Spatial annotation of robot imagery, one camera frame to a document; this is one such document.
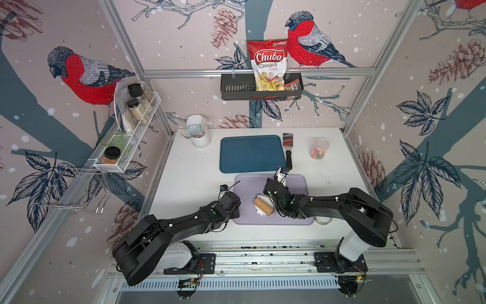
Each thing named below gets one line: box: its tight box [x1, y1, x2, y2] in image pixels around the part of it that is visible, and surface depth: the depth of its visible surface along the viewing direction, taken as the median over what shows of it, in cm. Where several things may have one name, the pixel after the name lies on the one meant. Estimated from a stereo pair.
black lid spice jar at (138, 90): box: [127, 82, 153, 111], surface depth 83 cm
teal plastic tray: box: [219, 134, 287, 173], surface depth 110 cm
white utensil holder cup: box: [186, 114, 211, 149], surface depth 109 cm
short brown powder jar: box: [101, 146, 121, 165], surface depth 61 cm
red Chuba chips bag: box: [246, 38, 288, 92], surface depth 83 cm
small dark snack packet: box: [283, 79, 301, 91], surface depth 89 cm
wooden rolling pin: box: [253, 196, 275, 216], surface depth 87 cm
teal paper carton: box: [187, 123, 204, 137], surface depth 106 cm
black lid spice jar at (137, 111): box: [126, 98, 149, 125], surface depth 78 cm
